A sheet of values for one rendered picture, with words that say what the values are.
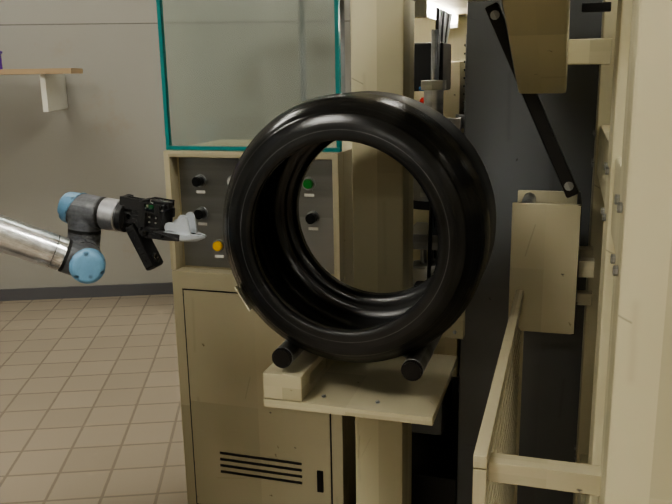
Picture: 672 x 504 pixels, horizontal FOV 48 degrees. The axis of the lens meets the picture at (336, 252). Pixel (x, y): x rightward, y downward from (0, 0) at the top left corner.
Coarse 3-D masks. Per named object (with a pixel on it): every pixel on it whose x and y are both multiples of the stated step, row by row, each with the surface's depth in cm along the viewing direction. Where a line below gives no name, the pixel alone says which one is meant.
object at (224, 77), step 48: (192, 0) 217; (240, 0) 213; (288, 0) 209; (336, 0) 205; (192, 48) 221; (240, 48) 216; (288, 48) 212; (336, 48) 208; (192, 96) 224; (240, 96) 220; (288, 96) 215; (192, 144) 227; (240, 144) 223; (336, 144) 214
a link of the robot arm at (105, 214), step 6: (108, 198) 176; (102, 204) 174; (108, 204) 174; (114, 204) 174; (102, 210) 173; (108, 210) 173; (114, 210) 173; (102, 216) 173; (108, 216) 173; (102, 222) 174; (108, 222) 173; (102, 228) 176; (108, 228) 175; (114, 228) 175
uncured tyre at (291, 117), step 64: (320, 128) 146; (384, 128) 142; (448, 128) 152; (256, 192) 152; (448, 192) 142; (256, 256) 157; (448, 256) 144; (320, 320) 176; (384, 320) 177; (448, 320) 150
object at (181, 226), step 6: (180, 216) 169; (186, 216) 169; (168, 222) 171; (174, 222) 171; (180, 222) 170; (186, 222) 169; (168, 228) 171; (174, 228) 170; (180, 228) 170; (186, 228) 170; (180, 234) 170; (186, 234) 170; (192, 234) 171; (180, 240) 170; (186, 240) 170; (192, 240) 170; (198, 240) 171
